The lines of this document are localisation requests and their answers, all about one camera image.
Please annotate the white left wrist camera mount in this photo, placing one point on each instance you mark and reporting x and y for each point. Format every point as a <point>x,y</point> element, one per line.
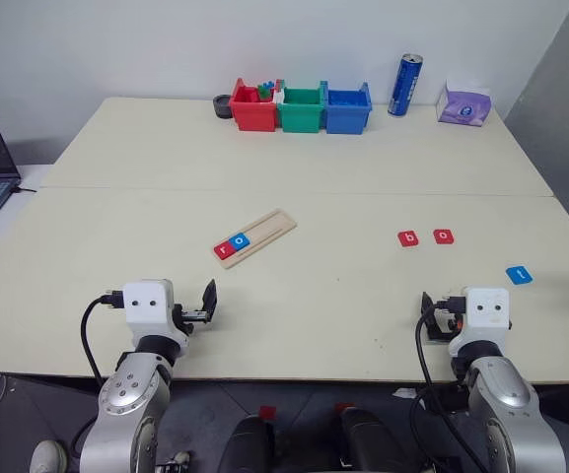
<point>146,305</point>

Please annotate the red plastic bin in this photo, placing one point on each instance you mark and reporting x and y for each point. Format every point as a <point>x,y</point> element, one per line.
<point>254,115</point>

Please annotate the red letter tile r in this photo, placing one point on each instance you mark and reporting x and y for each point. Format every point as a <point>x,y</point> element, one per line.
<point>224,250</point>

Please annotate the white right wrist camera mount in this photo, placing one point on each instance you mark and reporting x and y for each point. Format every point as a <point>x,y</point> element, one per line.
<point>486,308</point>

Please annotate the blue letter tile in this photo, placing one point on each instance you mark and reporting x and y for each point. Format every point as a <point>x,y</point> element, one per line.
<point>239,240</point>

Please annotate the black round holder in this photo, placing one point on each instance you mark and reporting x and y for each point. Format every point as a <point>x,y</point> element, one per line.
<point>221,107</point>

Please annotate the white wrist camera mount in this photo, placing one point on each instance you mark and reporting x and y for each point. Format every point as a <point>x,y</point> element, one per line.
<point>486,308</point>
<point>146,305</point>

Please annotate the blue drink can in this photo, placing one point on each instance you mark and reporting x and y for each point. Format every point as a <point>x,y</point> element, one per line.
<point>405,86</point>

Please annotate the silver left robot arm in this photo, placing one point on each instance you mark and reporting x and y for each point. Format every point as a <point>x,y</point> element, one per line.
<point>126,394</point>

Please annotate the white toy piece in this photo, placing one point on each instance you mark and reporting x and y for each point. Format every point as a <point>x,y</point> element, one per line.
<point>279,94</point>

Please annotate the blue letter t block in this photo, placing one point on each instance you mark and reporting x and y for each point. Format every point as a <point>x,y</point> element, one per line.
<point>519,275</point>

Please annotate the purple tissue pack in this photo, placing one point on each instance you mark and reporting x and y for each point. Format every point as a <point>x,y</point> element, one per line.
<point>464,106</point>

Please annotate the green toy brick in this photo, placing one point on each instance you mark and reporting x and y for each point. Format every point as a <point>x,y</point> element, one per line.
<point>264,90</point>

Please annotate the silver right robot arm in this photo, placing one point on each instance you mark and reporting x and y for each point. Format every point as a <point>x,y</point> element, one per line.
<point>506,404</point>

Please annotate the red letter tile o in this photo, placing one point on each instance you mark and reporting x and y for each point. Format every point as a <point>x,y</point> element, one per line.
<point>444,236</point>

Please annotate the white paper scrap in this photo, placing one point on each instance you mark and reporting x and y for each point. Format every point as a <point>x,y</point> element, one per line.
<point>404,393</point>

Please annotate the green plastic bin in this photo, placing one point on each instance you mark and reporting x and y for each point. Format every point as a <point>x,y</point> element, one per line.
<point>301,118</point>

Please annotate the white shoe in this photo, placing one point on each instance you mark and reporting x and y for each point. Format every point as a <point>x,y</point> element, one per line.
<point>48,455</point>

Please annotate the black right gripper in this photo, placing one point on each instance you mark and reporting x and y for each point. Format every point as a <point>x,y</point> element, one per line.
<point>441,330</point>

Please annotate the red letter tile b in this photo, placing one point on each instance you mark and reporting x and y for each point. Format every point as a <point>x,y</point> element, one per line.
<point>408,239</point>

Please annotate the dark rounded shape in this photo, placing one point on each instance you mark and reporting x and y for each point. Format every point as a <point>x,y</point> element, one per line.
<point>247,446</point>
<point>370,443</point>

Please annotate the red floor tag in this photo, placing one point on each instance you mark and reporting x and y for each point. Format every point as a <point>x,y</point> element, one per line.
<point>267,412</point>
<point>344,407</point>

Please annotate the blue plastic bin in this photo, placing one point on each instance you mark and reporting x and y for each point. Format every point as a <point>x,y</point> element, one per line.
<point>345,118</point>

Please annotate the wooden letter tray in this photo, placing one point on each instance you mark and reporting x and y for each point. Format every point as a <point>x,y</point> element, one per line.
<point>269,227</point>

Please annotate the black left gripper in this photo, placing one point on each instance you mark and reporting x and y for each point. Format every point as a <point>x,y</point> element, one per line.
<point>192,316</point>

